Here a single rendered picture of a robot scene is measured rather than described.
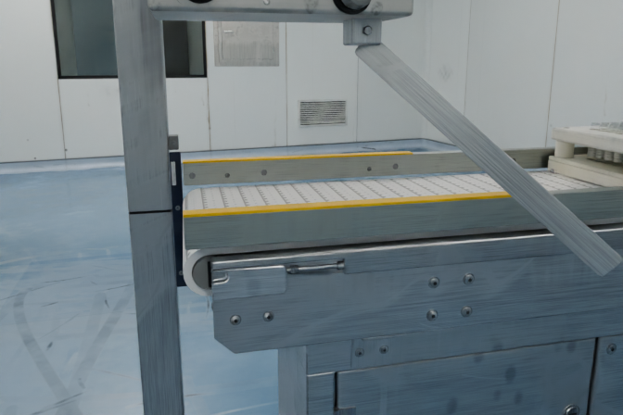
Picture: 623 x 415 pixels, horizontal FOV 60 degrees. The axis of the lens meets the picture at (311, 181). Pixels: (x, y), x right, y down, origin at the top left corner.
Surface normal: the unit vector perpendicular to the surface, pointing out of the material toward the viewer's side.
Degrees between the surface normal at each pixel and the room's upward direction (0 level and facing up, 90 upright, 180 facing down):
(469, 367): 90
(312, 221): 90
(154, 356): 90
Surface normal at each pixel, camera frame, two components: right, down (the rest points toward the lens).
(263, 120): 0.36, 0.20
